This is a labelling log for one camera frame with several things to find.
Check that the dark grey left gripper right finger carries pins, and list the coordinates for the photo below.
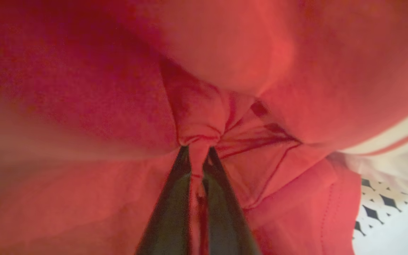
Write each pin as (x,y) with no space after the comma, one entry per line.
(225,219)

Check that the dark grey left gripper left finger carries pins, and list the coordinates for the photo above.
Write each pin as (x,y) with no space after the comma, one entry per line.
(170,219)

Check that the black white patterned cloth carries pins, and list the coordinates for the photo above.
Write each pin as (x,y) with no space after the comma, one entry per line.
(395,226)

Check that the red garment with white stripes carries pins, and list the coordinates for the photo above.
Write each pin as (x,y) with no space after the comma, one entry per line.
(119,106)

